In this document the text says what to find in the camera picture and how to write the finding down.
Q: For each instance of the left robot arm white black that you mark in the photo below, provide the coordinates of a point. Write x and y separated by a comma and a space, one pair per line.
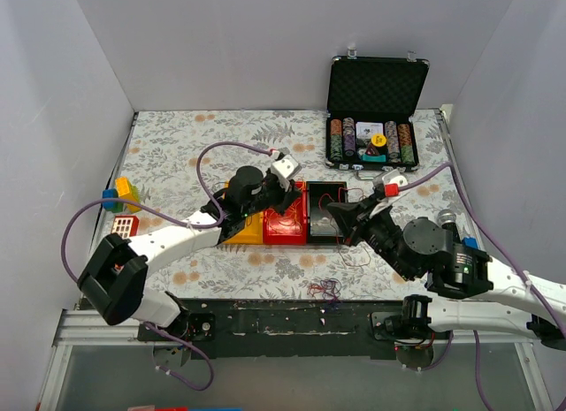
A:
114, 280

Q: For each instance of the black handheld microphone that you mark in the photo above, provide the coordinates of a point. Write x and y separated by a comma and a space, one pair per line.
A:
446, 219

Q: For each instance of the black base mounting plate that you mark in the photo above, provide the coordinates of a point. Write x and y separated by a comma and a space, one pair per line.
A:
282, 328

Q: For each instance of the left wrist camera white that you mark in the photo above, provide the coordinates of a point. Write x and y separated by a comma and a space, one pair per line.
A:
285, 168

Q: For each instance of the floral patterned table mat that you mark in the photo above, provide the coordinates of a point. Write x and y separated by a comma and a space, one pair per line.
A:
172, 156

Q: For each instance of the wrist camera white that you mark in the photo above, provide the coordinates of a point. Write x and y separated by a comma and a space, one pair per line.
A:
388, 187
285, 168

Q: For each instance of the small blue block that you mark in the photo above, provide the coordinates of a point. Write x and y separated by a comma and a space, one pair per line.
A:
470, 242

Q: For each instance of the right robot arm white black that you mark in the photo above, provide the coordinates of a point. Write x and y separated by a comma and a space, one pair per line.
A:
467, 289

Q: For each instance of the black plastic bin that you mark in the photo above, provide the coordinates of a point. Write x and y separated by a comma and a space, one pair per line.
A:
322, 228

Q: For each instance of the red plastic bin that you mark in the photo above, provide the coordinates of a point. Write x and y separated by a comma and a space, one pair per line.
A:
289, 229

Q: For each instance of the aluminium frame rail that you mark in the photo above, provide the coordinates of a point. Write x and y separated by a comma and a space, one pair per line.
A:
87, 328

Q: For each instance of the stacked colourful toy bricks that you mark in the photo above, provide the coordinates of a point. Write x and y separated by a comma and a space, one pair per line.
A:
125, 190

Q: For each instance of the yellow plastic bin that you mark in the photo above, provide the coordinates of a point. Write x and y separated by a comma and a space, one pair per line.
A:
245, 234

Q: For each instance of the black poker chip case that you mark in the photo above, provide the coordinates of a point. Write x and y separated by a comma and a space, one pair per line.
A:
370, 103

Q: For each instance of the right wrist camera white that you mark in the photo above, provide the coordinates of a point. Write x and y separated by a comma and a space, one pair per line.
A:
388, 187

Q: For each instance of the red white toy brick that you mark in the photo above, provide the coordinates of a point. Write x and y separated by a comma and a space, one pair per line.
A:
125, 226

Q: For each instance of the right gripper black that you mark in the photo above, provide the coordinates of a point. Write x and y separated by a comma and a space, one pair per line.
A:
364, 220

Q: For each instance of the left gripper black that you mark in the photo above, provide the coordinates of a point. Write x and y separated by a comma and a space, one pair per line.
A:
283, 194

